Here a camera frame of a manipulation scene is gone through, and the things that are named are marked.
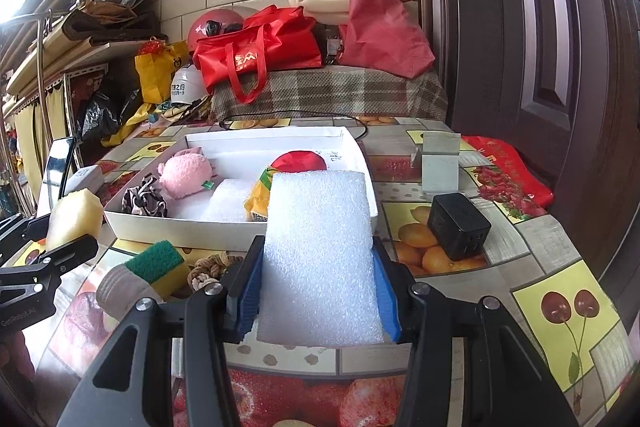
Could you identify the red plush tomato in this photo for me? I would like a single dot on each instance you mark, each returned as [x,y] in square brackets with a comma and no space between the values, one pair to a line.
[298,161]

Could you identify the green yellow scrub sponge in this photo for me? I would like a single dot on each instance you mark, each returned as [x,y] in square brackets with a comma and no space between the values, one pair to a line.
[162,267]

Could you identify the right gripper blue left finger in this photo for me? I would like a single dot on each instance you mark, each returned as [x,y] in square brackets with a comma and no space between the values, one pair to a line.
[243,282]

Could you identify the black power adapter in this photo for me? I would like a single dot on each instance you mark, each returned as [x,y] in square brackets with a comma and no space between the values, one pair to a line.
[459,227]

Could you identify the pink fluffy plush toy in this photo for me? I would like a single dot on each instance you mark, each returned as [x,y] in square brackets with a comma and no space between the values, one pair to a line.
[186,173]

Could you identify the white safety helmet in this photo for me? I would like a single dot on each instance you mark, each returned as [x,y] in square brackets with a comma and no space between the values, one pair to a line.
[187,86]

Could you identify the black plastic bag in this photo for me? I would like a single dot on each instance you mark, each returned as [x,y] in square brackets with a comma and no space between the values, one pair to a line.
[104,116]

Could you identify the fruit pattern tablecloth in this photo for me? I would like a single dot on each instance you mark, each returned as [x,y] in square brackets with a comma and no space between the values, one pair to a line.
[527,261]

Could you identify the red motorcycle helmet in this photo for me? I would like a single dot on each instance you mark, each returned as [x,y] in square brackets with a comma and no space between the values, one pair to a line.
[213,23]

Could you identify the metal storage shelf rack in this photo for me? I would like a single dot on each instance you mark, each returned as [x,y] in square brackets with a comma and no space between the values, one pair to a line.
[50,88]

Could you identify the black white patterned scrunchie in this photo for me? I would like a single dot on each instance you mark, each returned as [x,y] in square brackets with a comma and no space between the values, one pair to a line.
[145,199]

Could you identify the black smartphone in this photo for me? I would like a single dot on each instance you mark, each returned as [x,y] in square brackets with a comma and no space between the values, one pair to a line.
[55,174]

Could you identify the yellow shopping bag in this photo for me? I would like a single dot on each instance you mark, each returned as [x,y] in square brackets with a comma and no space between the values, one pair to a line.
[156,64]

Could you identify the small white foam block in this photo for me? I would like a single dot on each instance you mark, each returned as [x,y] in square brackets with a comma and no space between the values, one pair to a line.
[227,202]

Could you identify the white shallow box tray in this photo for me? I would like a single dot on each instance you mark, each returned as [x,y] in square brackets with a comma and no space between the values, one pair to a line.
[238,154]

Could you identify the glossy red tote bag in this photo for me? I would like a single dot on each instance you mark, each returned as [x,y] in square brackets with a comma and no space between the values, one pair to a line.
[271,39]

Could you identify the braided rope knot toy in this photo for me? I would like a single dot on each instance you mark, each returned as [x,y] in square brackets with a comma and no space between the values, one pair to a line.
[211,269]

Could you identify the white small cardboard box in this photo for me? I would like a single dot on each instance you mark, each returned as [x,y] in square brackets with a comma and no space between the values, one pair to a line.
[90,177]

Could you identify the large white foam block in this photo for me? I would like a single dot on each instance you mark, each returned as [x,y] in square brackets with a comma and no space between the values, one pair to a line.
[318,287]

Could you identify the yellow tissue pack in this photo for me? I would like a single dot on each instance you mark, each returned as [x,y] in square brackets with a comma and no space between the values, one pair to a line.
[256,204]

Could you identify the person's left hand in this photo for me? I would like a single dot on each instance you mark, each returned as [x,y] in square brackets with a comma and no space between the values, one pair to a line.
[13,350]

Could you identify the matte red fabric bag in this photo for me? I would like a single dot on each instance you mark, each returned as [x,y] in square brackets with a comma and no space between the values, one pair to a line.
[380,34]

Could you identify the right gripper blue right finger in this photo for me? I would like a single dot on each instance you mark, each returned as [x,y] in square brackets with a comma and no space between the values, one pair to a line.
[393,282]

